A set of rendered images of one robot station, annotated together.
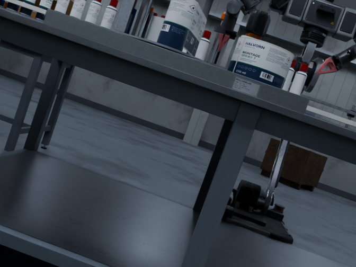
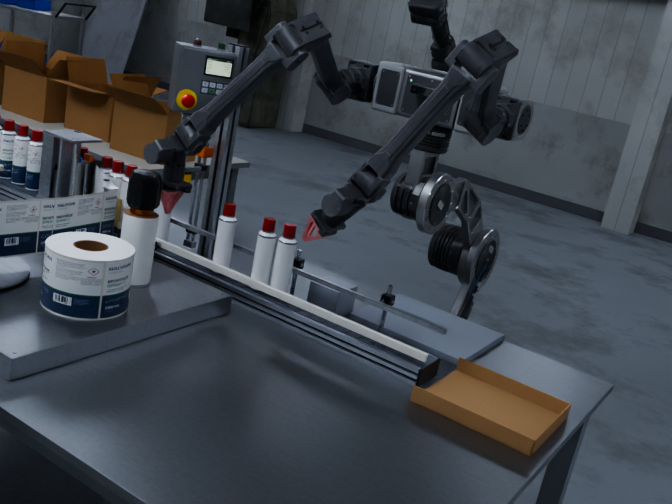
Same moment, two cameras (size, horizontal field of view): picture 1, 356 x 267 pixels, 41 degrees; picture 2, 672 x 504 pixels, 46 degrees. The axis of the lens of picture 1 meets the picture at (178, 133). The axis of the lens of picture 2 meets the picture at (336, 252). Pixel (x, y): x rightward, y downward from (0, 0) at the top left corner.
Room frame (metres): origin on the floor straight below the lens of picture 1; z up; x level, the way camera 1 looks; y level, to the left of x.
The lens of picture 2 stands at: (0.34, -1.47, 1.65)
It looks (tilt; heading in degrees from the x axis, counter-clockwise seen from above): 17 degrees down; 27
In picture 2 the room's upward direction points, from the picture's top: 12 degrees clockwise
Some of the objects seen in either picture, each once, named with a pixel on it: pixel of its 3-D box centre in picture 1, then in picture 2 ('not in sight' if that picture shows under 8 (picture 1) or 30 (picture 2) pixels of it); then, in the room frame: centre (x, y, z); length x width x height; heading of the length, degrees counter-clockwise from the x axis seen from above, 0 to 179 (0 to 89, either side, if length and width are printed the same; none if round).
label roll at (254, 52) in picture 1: (258, 67); (87, 274); (1.65, -0.19, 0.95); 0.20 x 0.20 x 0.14
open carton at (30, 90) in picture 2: not in sight; (47, 83); (3.46, 2.04, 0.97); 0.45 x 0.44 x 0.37; 179
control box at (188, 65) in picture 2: not in sight; (203, 80); (2.22, 0.01, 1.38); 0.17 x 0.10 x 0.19; 141
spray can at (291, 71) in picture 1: (284, 81); (264, 254); (2.11, -0.37, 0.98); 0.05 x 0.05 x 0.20
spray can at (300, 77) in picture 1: (296, 86); (284, 260); (2.12, -0.43, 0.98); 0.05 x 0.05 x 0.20
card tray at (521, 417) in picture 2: not in sight; (491, 402); (2.07, -1.09, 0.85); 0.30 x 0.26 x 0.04; 86
